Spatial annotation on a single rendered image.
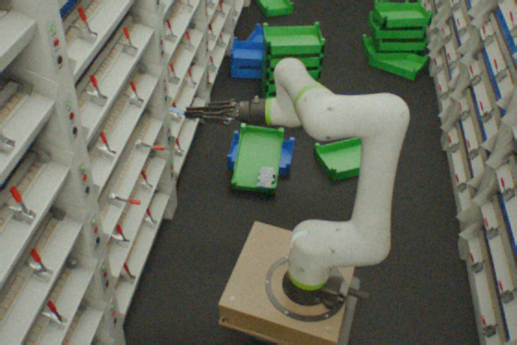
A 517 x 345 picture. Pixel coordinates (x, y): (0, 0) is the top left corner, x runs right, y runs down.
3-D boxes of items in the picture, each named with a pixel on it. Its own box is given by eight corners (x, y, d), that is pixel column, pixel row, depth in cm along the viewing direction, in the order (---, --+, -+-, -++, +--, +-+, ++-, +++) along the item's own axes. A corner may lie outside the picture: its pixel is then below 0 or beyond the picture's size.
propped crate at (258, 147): (275, 194, 262) (275, 188, 255) (232, 188, 264) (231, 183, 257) (283, 135, 274) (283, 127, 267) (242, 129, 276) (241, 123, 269)
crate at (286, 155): (293, 149, 287) (294, 136, 282) (289, 176, 271) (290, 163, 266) (234, 142, 290) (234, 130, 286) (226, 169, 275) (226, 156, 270)
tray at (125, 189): (160, 129, 218) (166, 112, 212) (102, 253, 170) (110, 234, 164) (110, 109, 215) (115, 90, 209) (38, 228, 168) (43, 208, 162)
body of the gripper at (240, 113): (252, 96, 198) (225, 96, 200) (247, 110, 191) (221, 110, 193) (254, 113, 202) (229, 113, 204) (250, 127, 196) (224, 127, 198)
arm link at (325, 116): (354, 147, 146) (358, 101, 142) (306, 148, 145) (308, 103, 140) (334, 123, 163) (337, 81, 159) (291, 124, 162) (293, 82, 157)
